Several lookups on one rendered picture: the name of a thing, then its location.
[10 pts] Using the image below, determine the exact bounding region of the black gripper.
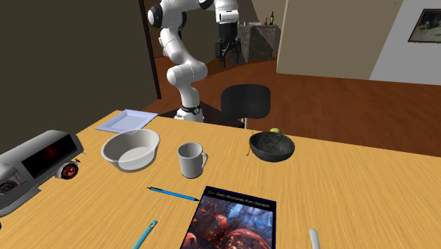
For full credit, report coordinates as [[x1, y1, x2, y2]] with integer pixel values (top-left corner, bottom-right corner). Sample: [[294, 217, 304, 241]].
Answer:
[[214, 21, 242, 69]]

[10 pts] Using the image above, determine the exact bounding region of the stone counter with bottles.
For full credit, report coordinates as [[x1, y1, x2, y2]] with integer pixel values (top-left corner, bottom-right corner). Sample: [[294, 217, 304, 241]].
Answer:
[[237, 11, 282, 65]]

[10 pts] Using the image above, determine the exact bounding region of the black chair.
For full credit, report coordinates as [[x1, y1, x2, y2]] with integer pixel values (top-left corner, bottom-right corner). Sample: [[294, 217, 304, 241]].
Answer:
[[220, 83, 271, 129]]

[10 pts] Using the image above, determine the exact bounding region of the dark robot stand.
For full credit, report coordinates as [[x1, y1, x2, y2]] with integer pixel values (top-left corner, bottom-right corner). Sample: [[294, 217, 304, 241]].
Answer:
[[158, 103, 246, 129]]

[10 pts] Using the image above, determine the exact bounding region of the orange pencil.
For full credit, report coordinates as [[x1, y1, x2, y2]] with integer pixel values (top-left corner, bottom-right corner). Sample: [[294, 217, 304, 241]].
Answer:
[[245, 131, 254, 157]]

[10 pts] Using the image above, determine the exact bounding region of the black bowl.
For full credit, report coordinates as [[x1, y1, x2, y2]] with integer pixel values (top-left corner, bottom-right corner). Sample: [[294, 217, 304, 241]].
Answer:
[[248, 131, 296, 163]]

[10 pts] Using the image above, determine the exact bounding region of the grey mug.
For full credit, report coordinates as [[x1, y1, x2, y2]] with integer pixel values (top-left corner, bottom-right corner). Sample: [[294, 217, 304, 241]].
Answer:
[[177, 141, 209, 180]]

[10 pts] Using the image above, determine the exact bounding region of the white square plate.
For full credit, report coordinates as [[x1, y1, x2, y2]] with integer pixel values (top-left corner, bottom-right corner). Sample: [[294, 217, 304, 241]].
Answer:
[[95, 109, 159, 134]]

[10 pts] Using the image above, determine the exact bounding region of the white bowl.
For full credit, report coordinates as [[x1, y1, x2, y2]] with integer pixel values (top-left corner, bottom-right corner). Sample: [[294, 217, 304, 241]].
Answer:
[[100, 128, 161, 173]]

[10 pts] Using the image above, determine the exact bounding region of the blue pen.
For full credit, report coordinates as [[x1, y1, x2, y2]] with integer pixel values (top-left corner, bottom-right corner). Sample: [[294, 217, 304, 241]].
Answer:
[[146, 186, 201, 202]]

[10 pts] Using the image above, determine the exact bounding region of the book with red blue cover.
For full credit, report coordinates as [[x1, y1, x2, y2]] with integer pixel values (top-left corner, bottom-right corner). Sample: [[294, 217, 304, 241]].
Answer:
[[179, 185, 278, 249]]

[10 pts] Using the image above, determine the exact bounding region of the silver toy vehicle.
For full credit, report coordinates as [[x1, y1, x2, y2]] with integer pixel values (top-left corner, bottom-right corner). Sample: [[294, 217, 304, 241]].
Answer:
[[0, 129, 86, 219]]

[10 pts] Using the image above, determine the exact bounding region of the framed wall picture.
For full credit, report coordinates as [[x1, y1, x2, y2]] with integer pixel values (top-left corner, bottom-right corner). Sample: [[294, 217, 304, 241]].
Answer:
[[407, 8, 441, 45]]

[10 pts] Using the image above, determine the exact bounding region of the teal tool handle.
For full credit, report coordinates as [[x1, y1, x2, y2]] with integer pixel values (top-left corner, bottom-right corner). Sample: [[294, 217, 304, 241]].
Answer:
[[131, 220, 158, 249]]

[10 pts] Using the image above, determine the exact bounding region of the white tool handle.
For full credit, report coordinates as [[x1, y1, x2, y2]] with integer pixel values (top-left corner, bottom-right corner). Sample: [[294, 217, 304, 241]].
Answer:
[[309, 228, 322, 249]]

